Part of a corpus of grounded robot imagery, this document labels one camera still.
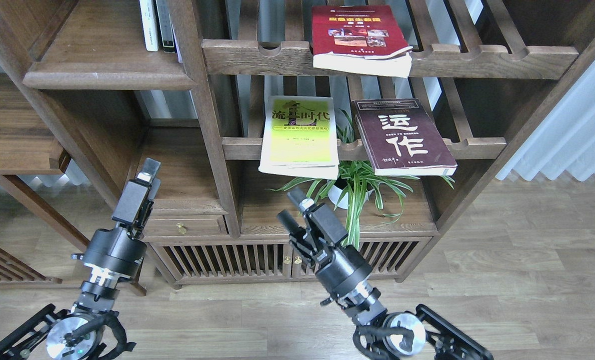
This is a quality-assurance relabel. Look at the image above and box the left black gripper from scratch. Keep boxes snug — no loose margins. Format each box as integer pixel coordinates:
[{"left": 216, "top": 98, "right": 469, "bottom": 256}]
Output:
[{"left": 72, "top": 158, "right": 161, "bottom": 281}]

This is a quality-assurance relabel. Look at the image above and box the brass drawer knob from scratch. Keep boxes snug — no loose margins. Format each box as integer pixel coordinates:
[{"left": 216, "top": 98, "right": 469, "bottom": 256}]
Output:
[{"left": 176, "top": 222, "right": 188, "bottom": 235}]

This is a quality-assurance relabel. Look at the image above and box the white upright book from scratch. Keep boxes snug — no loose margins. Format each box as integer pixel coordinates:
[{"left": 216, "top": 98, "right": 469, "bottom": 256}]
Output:
[{"left": 139, "top": 0, "right": 160, "bottom": 51}]

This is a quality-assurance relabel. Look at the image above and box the green spider plant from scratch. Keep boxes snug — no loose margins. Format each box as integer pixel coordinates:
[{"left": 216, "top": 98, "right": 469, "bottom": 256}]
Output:
[{"left": 269, "top": 109, "right": 456, "bottom": 250}]

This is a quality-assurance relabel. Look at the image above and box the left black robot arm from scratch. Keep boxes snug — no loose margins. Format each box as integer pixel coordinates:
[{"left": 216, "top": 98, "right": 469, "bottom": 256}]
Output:
[{"left": 0, "top": 158, "right": 161, "bottom": 360}]

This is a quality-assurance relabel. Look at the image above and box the dark wooden bookshelf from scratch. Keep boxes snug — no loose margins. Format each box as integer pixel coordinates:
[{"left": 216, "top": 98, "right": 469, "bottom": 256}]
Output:
[{"left": 0, "top": 0, "right": 595, "bottom": 287}]

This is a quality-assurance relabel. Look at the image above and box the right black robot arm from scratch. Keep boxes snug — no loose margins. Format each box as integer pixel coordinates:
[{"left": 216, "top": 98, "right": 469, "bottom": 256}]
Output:
[{"left": 277, "top": 187, "right": 493, "bottom": 360}]

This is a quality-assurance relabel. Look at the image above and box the dark upright book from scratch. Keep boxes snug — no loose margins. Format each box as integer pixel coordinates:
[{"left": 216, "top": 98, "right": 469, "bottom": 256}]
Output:
[{"left": 155, "top": 0, "right": 177, "bottom": 53}]

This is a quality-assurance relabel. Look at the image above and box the dark maroon book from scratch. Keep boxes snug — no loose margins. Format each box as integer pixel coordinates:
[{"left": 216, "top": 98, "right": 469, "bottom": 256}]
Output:
[{"left": 351, "top": 98, "right": 458, "bottom": 176}]

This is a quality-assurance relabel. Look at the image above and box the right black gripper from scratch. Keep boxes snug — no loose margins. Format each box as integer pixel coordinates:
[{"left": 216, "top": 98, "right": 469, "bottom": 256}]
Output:
[{"left": 276, "top": 187, "right": 372, "bottom": 301}]

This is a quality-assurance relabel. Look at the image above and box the red cover book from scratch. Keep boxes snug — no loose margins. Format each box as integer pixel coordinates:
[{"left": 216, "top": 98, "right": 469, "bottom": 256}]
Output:
[{"left": 311, "top": 5, "right": 412, "bottom": 78}]

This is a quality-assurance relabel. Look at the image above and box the white curtain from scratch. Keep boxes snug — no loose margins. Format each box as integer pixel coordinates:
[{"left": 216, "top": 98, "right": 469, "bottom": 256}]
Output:
[{"left": 496, "top": 60, "right": 595, "bottom": 182}]

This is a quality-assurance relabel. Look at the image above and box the yellow green cover book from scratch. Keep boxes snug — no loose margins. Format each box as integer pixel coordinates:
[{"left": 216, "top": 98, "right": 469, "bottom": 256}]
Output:
[{"left": 258, "top": 95, "right": 339, "bottom": 180}]

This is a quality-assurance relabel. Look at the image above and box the white plant pot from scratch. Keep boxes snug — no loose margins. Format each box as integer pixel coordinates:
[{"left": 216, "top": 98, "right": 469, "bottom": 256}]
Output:
[{"left": 327, "top": 178, "right": 375, "bottom": 212}]

